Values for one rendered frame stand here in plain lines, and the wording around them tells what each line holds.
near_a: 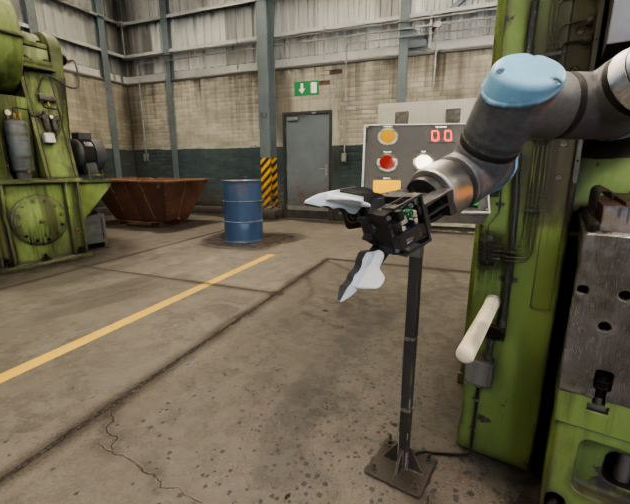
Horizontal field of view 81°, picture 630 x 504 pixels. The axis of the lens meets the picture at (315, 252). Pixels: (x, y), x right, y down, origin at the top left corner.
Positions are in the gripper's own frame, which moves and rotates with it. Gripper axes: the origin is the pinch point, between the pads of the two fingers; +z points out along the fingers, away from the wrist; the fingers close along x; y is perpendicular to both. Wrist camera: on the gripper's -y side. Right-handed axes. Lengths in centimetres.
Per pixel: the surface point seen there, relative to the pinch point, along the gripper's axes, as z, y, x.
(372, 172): -45, -41, 4
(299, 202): -316, -641, 156
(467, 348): -36, -11, 47
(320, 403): -20, -90, 106
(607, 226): -82, 0, 33
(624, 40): -96, -1, -9
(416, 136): -60, -37, -1
